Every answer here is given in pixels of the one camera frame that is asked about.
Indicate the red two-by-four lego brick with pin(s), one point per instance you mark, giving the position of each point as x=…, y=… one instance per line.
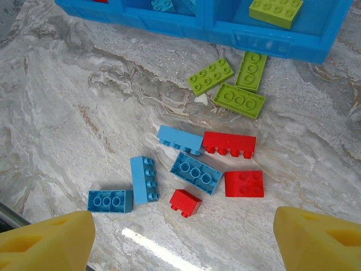
x=228, y=141

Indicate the green two-by-four lego brick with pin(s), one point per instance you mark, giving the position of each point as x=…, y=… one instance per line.
x=239, y=100
x=276, y=14
x=210, y=76
x=251, y=72

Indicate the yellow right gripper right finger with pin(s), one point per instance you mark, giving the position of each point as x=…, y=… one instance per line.
x=316, y=242

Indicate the small red lego brick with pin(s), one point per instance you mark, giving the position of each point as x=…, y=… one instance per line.
x=184, y=201

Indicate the blue two-by-four lego brick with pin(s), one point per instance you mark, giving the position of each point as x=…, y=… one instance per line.
x=162, y=5
x=139, y=180
x=110, y=201
x=180, y=137
x=194, y=172

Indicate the light blue sloped lego brick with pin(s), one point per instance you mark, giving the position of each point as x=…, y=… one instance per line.
x=187, y=7

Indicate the blue three-compartment plastic bin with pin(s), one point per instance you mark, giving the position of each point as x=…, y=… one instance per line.
x=169, y=25

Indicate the red two-by-two lego brick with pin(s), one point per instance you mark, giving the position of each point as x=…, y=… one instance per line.
x=244, y=183

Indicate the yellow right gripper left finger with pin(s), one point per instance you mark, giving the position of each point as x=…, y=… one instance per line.
x=48, y=242

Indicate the aluminium frame cross rail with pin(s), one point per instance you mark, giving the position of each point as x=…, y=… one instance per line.
x=8, y=217

